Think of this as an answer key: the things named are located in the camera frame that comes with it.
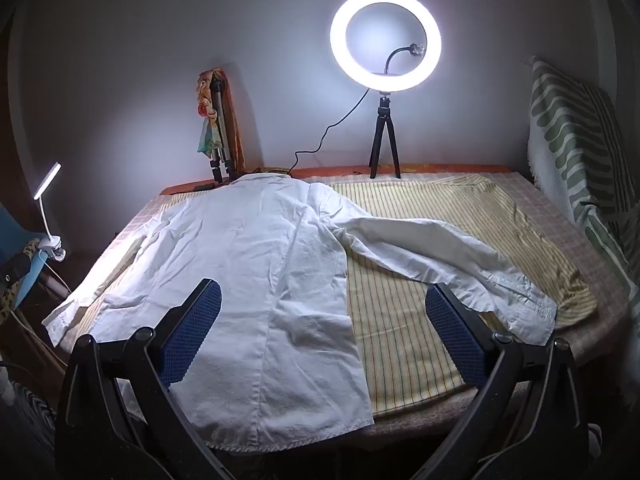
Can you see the leopard print cloth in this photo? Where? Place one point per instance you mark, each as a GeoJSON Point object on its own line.
{"type": "Point", "coordinates": [30, 249]}

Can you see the white long-sleeved shirt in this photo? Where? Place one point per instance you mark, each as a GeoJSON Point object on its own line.
{"type": "Point", "coordinates": [260, 260]}

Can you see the folded silver tripod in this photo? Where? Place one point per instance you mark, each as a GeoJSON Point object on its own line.
{"type": "Point", "coordinates": [220, 125]}

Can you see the green patterned white blanket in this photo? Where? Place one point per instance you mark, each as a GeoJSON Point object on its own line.
{"type": "Point", "coordinates": [565, 125]}

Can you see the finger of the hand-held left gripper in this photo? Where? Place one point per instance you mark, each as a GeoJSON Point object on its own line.
{"type": "Point", "coordinates": [17, 267]}

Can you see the yellow striped cloth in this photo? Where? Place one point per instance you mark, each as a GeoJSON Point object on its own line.
{"type": "Point", "coordinates": [400, 320]}

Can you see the colourful printed scarf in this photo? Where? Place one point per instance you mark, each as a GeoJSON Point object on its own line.
{"type": "Point", "coordinates": [206, 135]}

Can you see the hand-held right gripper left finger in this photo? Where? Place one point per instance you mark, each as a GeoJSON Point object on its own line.
{"type": "Point", "coordinates": [192, 331]}

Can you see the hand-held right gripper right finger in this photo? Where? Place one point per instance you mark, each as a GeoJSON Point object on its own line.
{"type": "Point", "coordinates": [457, 336]}

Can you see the black striped cloth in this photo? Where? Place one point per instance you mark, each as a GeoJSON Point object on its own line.
{"type": "Point", "coordinates": [30, 425]}

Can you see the blue chair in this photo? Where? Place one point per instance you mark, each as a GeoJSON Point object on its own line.
{"type": "Point", "coordinates": [25, 285]}

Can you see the white clip-on lamp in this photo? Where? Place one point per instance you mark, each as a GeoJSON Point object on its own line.
{"type": "Point", "coordinates": [50, 230]}

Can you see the black gooseneck phone holder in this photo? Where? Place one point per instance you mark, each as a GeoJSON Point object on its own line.
{"type": "Point", "coordinates": [392, 57]}

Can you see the orange wooden plank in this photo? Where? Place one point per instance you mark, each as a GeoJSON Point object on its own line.
{"type": "Point", "coordinates": [234, 130]}

